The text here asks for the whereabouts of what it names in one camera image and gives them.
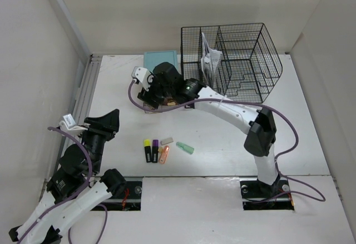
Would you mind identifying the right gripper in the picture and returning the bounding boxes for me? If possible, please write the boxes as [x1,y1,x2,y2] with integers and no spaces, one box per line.
[138,72,175,108]

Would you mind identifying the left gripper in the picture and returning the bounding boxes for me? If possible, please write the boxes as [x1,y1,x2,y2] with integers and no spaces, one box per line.
[77,109,120,174]

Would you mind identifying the teal drawer box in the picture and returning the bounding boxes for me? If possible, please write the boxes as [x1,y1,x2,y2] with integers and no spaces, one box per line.
[143,50,181,108]

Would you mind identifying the white paper sheets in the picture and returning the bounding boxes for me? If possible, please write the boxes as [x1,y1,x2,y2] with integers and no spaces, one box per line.
[201,32,223,87]

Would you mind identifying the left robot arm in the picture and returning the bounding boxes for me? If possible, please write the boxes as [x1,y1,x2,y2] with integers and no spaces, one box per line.
[9,109,126,243]

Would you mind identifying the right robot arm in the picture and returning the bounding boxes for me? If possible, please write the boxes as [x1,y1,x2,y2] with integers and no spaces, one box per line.
[132,62,280,196]

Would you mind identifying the yellow cap black highlighter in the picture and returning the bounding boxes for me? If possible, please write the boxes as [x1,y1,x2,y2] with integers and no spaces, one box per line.
[144,139,152,163]

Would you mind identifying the purple cap black highlighter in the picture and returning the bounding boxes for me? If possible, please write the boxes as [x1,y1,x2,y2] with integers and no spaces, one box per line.
[151,140,159,163]

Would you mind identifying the grey eraser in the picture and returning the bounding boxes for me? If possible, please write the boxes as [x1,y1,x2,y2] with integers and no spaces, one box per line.
[161,137,174,145]

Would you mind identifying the orange highlighter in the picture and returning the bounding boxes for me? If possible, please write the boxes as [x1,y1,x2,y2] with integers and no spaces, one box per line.
[159,146,170,165]

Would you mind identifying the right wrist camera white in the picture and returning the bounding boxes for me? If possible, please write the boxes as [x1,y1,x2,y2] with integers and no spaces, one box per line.
[131,67,154,91]

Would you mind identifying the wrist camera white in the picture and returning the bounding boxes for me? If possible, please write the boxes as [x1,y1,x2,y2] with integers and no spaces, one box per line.
[59,113,87,135]
[131,67,154,91]

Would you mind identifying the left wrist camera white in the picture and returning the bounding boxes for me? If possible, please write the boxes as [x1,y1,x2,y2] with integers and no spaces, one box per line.
[59,113,87,135]

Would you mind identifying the aluminium rail frame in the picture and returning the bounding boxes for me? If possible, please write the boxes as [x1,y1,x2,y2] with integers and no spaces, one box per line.
[39,54,103,200]

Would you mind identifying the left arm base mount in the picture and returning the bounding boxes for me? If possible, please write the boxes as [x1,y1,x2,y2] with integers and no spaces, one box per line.
[101,177,143,211]

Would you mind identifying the black wire mesh organizer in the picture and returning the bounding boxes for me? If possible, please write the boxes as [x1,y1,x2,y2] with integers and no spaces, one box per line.
[180,23,283,103]

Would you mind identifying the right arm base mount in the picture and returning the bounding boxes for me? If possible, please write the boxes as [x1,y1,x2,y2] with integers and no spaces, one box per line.
[240,178,294,211]

